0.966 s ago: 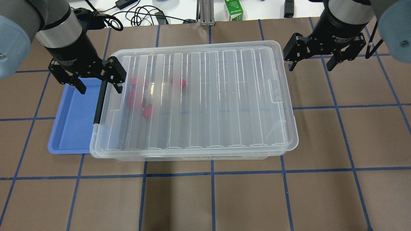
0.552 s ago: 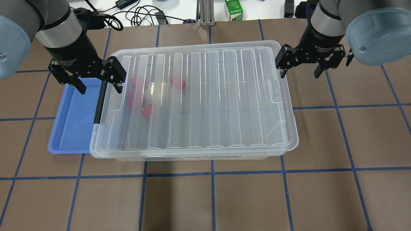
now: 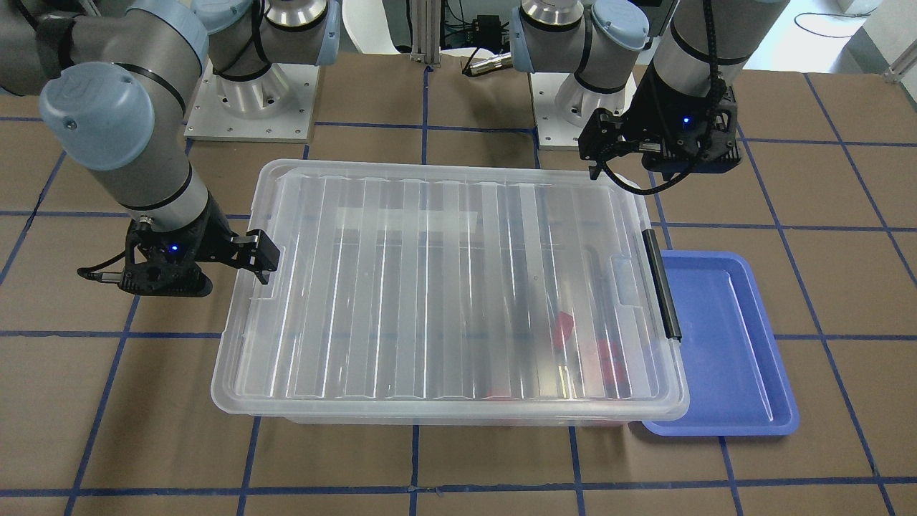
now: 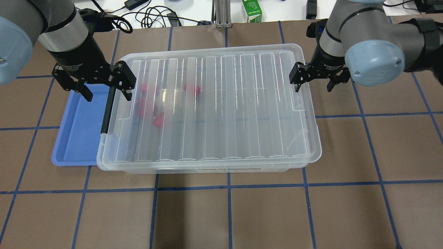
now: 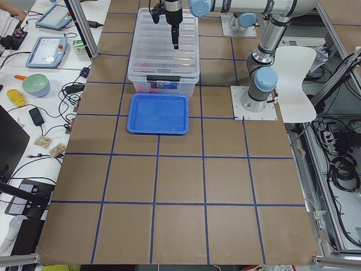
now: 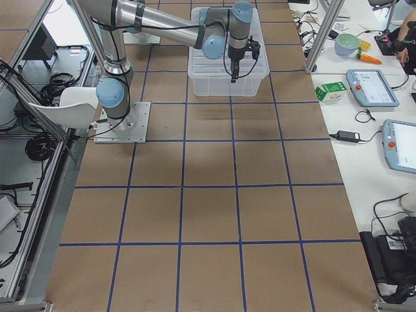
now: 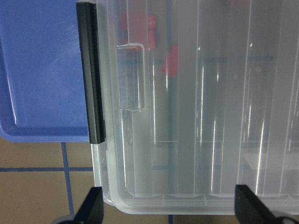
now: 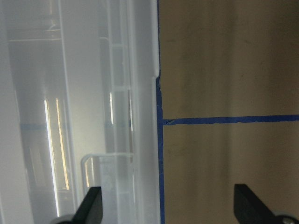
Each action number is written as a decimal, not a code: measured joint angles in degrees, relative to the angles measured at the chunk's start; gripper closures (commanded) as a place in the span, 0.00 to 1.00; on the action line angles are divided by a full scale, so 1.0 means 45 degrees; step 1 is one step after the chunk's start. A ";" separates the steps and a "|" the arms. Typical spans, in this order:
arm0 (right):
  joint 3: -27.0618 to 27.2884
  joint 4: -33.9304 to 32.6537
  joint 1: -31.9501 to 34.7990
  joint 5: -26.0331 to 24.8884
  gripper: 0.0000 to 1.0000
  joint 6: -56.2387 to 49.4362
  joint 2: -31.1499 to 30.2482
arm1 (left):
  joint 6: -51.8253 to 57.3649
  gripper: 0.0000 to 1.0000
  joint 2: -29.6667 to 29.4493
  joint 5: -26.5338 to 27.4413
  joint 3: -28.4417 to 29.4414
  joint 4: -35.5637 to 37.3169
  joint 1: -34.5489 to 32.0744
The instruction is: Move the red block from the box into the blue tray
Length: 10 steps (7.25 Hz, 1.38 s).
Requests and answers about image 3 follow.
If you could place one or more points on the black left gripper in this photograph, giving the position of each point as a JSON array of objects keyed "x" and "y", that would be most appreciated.
[{"x": 649, "y": 107}]

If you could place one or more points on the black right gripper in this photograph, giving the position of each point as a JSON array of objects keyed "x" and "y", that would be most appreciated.
[{"x": 212, "y": 239}]

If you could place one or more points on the clear plastic box lid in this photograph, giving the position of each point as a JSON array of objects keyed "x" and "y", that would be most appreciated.
[{"x": 431, "y": 291}]

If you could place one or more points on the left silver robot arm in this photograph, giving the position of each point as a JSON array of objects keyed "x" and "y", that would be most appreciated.
[{"x": 599, "y": 43}]

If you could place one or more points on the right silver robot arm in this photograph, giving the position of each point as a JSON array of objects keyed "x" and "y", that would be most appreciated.
[{"x": 115, "y": 79}]

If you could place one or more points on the clear plastic storage box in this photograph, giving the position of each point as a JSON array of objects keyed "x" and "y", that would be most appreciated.
[{"x": 456, "y": 421}]

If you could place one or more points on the red block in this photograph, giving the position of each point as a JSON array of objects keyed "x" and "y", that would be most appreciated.
[
  {"x": 562, "y": 330},
  {"x": 611, "y": 363}
]

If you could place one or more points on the blue plastic tray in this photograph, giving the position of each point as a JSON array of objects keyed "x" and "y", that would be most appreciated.
[{"x": 734, "y": 369}]

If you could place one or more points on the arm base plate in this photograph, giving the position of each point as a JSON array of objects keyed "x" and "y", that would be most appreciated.
[
  {"x": 277, "y": 107},
  {"x": 562, "y": 106}
]

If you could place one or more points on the black box latch handle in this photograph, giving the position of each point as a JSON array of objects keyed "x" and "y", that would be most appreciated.
[{"x": 661, "y": 284}]

